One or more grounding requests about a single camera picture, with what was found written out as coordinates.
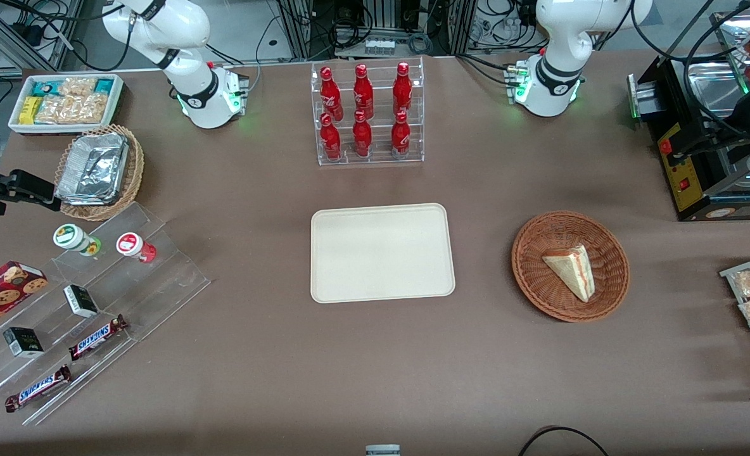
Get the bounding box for black table cable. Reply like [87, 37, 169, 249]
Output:
[518, 426, 610, 456]

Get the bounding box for Snickers chocolate bar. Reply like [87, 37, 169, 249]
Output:
[5, 365, 72, 413]
[69, 315, 128, 361]

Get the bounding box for light tan wicker basket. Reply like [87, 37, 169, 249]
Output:
[55, 125, 144, 221]

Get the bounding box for stainless steel pan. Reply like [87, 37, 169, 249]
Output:
[685, 59, 750, 118]

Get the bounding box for black food warmer cabinet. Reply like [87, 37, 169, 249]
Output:
[628, 9, 750, 222]

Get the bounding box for white rectangular snack bin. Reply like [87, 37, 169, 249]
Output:
[9, 74, 124, 135]

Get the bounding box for triangular sandwich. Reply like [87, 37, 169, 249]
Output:
[542, 244, 596, 303]

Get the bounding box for large clear cracker bag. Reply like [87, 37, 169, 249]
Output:
[36, 94, 108, 125]

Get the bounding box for clear acrylic stepped stand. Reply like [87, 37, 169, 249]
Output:
[0, 203, 211, 426]

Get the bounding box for red lid yogurt cup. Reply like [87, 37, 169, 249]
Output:
[117, 232, 157, 263]

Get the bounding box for small clear cracker bag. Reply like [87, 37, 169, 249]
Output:
[58, 77, 97, 96]

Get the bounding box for stacked aluminium foil containers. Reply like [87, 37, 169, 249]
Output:
[56, 133, 129, 205]

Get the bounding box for beige plastic serving tray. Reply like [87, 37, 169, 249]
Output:
[310, 203, 456, 304]

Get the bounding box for small black carton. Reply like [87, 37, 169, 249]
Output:
[3, 327, 44, 358]
[64, 285, 99, 318]

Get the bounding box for clear acrylic bottle rack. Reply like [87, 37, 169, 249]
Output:
[312, 57, 424, 167]

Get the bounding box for green lid yogurt cup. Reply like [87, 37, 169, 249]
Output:
[53, 224, 102, 257]

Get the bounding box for brown round wicker basket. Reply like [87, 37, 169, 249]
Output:
[511, 211, 630, 323]

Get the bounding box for red plaid cookie box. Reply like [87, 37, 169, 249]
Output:
[0, 261, 48, 338]

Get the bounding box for red cola bottle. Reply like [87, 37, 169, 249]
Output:
[391, 111, 411, 158]
[320, 113, 342, 160]
[353, 64, 374, 120]
[393, 61, 413, 117]
[352, 110, 373, 158]
[319, 66, 344, 121]

